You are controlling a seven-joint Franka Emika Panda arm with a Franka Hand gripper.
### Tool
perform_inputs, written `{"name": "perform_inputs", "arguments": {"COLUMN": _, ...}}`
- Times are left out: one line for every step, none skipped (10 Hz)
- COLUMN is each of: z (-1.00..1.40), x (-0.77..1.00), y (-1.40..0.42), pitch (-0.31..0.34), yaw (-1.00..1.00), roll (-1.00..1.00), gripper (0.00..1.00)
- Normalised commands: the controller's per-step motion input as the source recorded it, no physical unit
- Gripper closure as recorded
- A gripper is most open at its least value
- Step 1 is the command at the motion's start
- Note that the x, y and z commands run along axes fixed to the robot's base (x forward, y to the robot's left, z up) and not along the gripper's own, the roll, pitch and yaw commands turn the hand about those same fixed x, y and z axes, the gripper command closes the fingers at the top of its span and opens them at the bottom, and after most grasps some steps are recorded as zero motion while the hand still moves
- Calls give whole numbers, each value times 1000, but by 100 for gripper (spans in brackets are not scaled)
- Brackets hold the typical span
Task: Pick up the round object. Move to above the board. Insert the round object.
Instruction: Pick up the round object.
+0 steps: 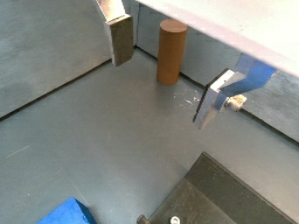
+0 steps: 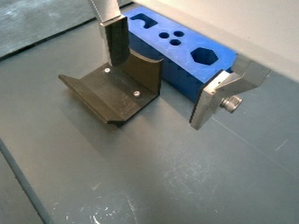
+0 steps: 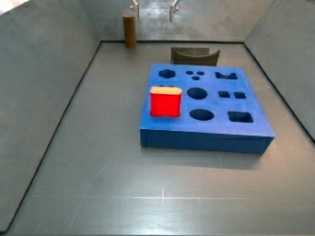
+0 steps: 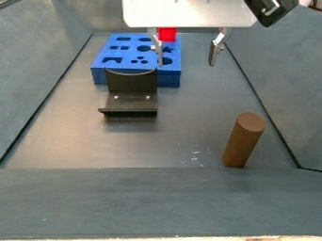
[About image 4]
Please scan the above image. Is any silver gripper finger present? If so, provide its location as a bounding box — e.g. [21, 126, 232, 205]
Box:
[209, 27, 226, 66]
[148, 27, 164, 66]

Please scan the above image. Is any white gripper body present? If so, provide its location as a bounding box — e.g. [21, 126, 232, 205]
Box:
[122, 0, 257, 27]

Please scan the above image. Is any brown wooden cylinder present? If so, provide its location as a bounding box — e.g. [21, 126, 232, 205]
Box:
[224, 112, 267, 168]

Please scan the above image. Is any blue foam shape board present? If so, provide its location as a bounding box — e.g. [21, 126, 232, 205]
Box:
[91, 33, 182, 88]

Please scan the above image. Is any red rounded block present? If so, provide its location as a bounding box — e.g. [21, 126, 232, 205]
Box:
[160, 27, 177, 42]

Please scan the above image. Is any black plastic bracket stand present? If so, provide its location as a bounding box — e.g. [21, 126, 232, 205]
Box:
[98, 69, 160, 116]

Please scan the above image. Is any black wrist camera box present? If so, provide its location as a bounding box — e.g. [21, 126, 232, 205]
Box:
[245, 0, 300, 27]

